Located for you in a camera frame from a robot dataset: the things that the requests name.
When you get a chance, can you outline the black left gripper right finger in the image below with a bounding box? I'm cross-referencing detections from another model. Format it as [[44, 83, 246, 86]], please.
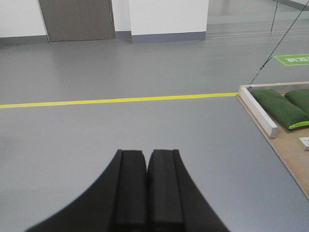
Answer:
[[147, 149, 229, 232]]

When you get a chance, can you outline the dark tether cable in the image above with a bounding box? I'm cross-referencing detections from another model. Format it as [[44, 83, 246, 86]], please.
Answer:
[[248, 0, 307, 85]]

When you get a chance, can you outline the green sandbag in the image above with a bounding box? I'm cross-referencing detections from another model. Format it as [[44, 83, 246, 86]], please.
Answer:
[[285, 88, 309, 114], [251, 89, 309, 131]]

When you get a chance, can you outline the green sandbag far front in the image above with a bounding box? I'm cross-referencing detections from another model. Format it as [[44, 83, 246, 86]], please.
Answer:
[[251, 89, 309, 131]]

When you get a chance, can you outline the white triangular door frame brace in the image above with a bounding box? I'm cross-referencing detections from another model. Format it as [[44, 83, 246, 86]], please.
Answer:
[[298, 137, 309, 151]]

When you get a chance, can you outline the right plywood base board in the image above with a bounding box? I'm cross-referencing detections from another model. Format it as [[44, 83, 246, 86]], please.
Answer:
[[246, 81, 309, 197]]

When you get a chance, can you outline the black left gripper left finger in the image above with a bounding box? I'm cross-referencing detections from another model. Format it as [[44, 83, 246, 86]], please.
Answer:
[[28, 150, 147, 232]]

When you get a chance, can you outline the green floor sign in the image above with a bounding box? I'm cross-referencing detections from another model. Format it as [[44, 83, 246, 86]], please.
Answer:
[[274, 54, 309, 66]]

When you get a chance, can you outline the brown grey room door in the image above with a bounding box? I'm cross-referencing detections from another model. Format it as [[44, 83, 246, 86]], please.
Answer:
[[39, 0, 115, 42]]

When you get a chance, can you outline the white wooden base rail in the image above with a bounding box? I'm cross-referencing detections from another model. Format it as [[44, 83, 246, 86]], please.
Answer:
[[237, 86, 279, 139]]

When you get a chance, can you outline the green sandbag far back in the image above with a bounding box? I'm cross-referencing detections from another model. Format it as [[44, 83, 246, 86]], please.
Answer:
[[285, 88, 309, 114]]

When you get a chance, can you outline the white pillar with grey skirting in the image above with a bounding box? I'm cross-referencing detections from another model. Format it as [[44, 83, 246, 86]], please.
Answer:
[[129, 0, 209, 44]]

